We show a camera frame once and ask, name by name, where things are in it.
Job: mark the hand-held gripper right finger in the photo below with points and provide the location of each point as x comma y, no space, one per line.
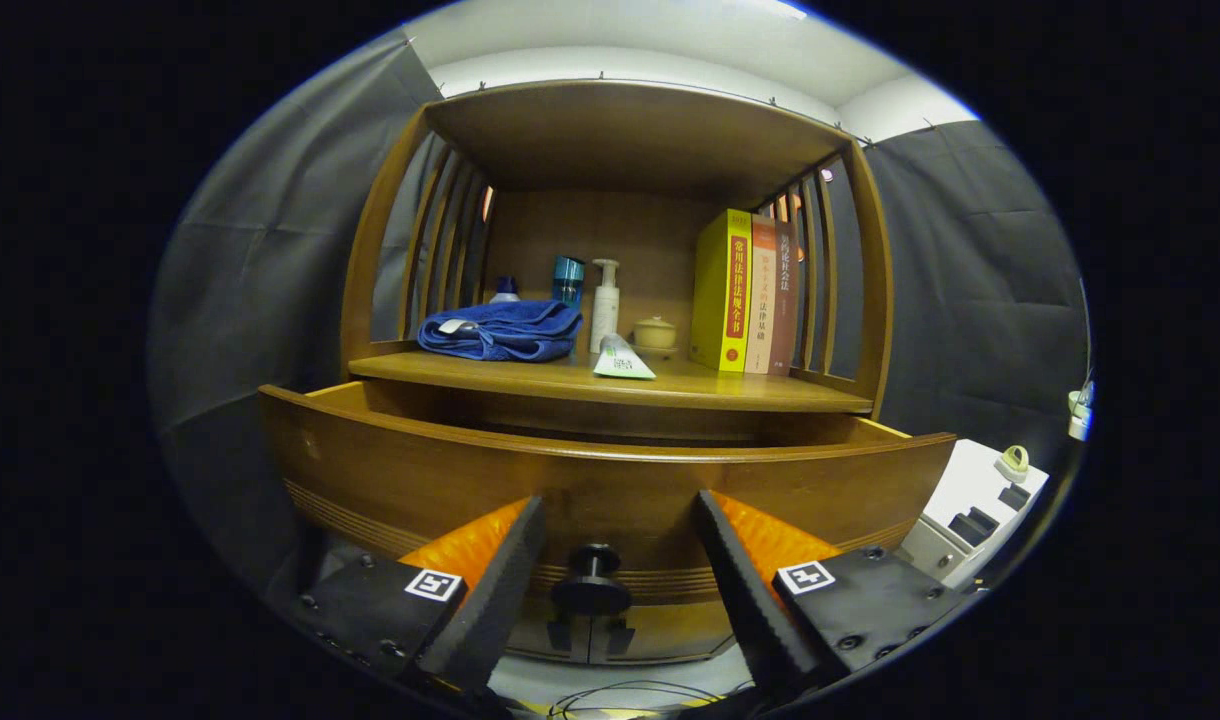
745,590

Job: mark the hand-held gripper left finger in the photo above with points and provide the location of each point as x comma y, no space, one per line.
495,600

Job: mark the wooden drawer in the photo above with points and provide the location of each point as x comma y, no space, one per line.
610,490

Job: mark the white green tube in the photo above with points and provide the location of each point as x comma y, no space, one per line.
620,362

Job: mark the wooden cabinet door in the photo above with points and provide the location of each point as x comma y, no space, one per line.
670,630
530,640

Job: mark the wooden countertop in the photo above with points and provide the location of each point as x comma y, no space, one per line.
750,385

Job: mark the white side cabinet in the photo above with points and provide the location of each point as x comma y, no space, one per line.
960,480

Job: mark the wooden cabinet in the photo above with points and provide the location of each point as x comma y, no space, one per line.
620,140

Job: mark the small black block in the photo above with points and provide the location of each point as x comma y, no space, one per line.
1015,497
973,527

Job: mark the blue folded towel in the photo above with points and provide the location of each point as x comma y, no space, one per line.
505,330

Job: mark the yellow lidded tea cup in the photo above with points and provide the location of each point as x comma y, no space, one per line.
655,334

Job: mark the brown book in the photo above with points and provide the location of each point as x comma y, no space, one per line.
782,310

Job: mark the orange white book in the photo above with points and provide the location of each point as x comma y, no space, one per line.
760,300

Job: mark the small green tape dispenser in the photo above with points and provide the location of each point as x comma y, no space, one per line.
1013,465

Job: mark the thick yellow book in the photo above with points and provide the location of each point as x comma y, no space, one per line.
715,290

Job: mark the small white blue-capped bottle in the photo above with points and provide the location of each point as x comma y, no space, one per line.
505,292

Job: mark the white pump bottle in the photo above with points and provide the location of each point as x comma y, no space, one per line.
605,310

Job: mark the teal bottle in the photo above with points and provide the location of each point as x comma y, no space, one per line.
568,280

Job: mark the small white shelf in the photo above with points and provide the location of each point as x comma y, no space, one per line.
1080,428

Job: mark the white green round holder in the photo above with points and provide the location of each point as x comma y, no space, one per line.
1079,400

